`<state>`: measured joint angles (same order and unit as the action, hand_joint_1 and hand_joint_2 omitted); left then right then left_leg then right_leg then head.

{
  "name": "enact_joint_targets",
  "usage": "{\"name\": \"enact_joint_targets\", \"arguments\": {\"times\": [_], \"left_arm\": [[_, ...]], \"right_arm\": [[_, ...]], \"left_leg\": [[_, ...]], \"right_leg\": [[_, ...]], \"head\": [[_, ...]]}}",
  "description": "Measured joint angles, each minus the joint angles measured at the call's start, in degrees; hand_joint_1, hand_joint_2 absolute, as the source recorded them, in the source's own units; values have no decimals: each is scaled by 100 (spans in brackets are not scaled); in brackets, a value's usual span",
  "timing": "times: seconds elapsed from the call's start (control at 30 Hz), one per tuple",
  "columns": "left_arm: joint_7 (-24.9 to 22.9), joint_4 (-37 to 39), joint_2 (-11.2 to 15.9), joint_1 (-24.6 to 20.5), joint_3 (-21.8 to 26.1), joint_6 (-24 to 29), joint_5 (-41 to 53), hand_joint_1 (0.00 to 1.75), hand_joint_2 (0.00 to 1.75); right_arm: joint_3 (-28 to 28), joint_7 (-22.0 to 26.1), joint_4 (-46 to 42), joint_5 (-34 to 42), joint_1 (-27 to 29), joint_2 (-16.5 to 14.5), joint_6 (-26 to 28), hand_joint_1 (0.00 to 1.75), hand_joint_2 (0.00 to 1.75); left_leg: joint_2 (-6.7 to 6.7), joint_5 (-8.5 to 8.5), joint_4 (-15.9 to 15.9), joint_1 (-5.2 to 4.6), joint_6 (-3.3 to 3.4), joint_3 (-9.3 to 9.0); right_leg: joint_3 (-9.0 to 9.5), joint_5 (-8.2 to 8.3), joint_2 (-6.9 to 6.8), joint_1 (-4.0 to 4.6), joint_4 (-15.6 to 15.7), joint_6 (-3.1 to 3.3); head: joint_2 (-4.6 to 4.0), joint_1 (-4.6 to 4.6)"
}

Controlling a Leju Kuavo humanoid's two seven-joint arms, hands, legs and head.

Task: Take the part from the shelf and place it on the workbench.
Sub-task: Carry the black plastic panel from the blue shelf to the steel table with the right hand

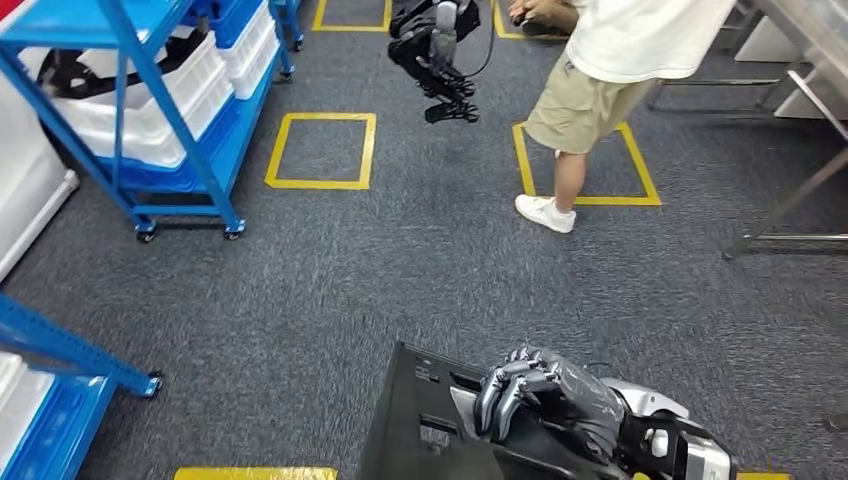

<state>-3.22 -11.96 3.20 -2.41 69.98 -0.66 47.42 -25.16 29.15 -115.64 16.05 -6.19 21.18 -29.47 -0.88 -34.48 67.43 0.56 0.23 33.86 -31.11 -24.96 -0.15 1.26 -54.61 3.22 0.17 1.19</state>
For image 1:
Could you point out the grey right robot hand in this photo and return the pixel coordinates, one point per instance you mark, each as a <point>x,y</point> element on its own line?
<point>583,404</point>

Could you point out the white panel box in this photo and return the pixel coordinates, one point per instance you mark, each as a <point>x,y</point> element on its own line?
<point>762,40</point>

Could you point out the black parts in bin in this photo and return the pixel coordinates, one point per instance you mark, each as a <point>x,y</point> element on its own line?
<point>66,79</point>

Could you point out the black plastic frame part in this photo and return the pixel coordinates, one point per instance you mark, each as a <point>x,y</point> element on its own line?
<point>404,411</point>

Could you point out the red barrier belt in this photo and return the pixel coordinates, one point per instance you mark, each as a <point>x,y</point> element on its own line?
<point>6,5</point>

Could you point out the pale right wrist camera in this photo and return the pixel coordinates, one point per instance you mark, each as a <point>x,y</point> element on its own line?
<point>646,397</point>

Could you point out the steel frame table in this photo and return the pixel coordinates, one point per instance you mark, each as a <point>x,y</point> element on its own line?
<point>821,53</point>

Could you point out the blue metal shelf rack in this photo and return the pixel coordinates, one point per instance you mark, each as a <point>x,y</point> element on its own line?
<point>66,344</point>

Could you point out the blue plastic bin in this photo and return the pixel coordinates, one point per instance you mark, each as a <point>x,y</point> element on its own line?
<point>73,430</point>
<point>199,152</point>
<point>228,20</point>

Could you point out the person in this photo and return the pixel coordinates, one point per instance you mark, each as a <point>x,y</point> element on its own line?
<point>629,40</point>

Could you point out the white plastic bin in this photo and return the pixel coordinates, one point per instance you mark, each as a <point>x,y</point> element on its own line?
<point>255,40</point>
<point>8,371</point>
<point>258,78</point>
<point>212,112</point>
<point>26,411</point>
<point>132,112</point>

